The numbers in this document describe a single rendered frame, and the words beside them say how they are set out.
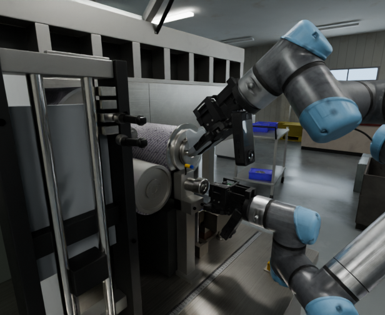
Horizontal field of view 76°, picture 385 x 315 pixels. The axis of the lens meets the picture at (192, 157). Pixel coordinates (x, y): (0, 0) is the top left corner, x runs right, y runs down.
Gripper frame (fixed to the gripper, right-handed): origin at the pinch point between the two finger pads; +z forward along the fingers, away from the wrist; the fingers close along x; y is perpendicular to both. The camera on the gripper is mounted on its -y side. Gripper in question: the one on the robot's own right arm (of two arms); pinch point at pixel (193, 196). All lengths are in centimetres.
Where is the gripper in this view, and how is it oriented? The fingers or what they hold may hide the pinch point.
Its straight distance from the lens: 77.2
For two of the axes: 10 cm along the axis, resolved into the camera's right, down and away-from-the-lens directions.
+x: -6.4, 1.9, -7.4
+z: -7.6, -1.6, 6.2
